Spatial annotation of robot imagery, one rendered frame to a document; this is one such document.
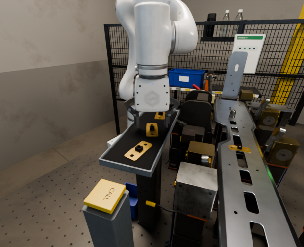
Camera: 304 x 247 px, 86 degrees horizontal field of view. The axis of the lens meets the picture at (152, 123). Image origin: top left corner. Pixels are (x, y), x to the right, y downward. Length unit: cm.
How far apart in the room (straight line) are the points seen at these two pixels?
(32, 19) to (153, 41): 218
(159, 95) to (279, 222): 46
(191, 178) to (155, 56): 32
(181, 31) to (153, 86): 14
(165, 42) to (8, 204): 104
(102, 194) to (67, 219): 59
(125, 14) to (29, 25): 177
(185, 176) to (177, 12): 43
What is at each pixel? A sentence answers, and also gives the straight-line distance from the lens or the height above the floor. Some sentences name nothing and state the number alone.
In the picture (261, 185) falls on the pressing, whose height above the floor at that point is 100.
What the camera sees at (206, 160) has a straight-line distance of 53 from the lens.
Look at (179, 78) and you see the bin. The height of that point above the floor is 110.
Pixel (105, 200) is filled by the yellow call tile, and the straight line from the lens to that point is 35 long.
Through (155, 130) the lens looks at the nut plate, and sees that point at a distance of 53.
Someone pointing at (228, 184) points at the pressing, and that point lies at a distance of 64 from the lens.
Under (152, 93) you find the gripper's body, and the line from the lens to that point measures 46.
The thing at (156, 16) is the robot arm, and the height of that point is 147.
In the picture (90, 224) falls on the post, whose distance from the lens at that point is 41.
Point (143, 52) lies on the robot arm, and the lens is 43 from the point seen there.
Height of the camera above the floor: 143
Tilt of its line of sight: 28 degrees down
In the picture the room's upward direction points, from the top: straight up
